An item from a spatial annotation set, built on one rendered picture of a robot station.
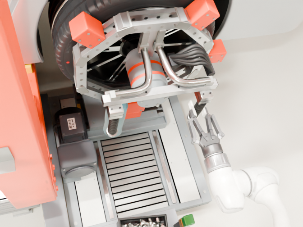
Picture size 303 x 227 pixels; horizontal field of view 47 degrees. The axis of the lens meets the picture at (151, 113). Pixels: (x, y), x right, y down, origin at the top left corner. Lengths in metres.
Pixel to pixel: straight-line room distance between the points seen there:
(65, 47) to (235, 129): 1.41
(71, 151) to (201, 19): 0.87
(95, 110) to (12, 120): 1.25
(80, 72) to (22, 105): 0.64
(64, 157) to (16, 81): 1.08
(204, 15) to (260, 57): 1.60
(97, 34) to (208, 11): 0.38
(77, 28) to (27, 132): 0.45
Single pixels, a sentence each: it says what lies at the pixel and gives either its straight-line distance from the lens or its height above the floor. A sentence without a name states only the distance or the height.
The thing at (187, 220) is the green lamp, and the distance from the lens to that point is 1.42.
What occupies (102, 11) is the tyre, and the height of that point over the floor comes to 1.10.
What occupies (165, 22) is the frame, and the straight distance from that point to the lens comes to 1.20.
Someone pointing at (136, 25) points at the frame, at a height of 1.12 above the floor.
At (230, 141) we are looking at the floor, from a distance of 2.35.
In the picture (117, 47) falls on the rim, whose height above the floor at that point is 0.86.
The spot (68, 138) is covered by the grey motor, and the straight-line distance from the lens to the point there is 1.76.
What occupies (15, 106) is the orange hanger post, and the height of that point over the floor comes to 1.38.
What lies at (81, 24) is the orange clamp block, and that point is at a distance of 1.16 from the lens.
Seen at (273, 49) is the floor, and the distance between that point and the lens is 2.91.
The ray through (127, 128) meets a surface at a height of 0.15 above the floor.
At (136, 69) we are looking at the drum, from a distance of 1.33.
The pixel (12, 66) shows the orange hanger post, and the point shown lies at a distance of 0.61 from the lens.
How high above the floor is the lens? 2.01
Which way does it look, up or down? 62 degrees down
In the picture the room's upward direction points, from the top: 21 degrees clockwise
